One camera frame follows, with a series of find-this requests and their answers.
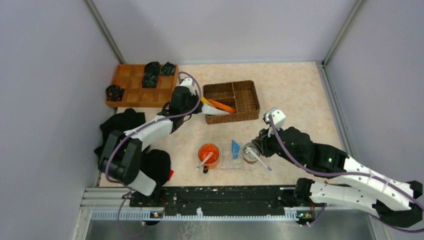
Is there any clear textured plastic tray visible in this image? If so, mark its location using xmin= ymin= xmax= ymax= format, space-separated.
xmin=217 ymin=143 xmax=263 ymax=171

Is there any orange toothbrush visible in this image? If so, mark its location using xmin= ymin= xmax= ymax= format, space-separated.
xmin=207 ymin=99 xmax=236 ymax=114

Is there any metal cup orange base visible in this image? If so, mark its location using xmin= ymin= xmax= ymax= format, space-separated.
xmin=242 ymin=142 xmax=261 ymax=164

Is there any yellow toothbrush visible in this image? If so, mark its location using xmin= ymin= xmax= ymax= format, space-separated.
xmin=200 ymin=96 xmax=215 ymax=108

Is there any orange wooden compartment tray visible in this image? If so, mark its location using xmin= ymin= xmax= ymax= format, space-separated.
xmin=104 ymin=64 xmax=179 ymax=108

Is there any blue toothbrush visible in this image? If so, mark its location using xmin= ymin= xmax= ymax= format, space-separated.
xmin=231 ymin=140 xmax=241 ymax=160

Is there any black orange rolled sock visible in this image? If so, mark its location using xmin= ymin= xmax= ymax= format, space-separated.
xmin=105 ymin=84 xmax=125 ymax=102

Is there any brown wicker divided basket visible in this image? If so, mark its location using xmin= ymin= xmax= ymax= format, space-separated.
xmin=203 ymin=80 xmax=260 ymax=125

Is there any white grey toothpaste tube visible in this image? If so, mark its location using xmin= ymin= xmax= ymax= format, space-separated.
xmin=201 ymin=104 xmax=230 ymax=116

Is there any black green rolled sock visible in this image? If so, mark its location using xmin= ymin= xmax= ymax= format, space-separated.
xmin=159 ymin=61 xmax=176 ymax=76

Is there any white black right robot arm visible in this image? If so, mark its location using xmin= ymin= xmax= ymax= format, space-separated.
xmin=243 ymin=127 xmax=423 ymax=230

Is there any orange translucent plastic mug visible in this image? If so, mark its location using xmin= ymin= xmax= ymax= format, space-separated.
xmin=196 ymin=143 xmax=220 ymax=174

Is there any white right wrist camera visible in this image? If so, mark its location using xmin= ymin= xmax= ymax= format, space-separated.
xmin=262 ymin=107 xmax=286 ymax=131

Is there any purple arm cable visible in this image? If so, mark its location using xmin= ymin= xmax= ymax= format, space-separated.
xmin=268 ymin=114 xmax=424 ymax=234
xmin=104 ymin=71 xmax=203 ymax=238

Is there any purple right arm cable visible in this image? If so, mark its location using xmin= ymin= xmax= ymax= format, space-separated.
xmin=268 ymin=114 xmax=424 ymax=234

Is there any black patterned rolled sock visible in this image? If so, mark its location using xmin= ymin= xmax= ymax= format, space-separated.
xmin=141 ymin=74 xmax=159 ymax=89

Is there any black cloth pile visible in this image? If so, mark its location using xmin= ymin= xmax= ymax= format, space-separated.
xmin=94 ymin=108 xmax=171 ymax=186

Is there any red small object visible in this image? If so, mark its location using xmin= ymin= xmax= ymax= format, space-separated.
xmin=168 ymin=169 xmax=174 ymax=181

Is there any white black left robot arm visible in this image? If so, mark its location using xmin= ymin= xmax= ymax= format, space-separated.
xmin=97 ymin=86 xmax=202 ymax=196

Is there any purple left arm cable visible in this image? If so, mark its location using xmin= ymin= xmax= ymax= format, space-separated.
xmin=104 ymin=71 xmax=203 ymax=238

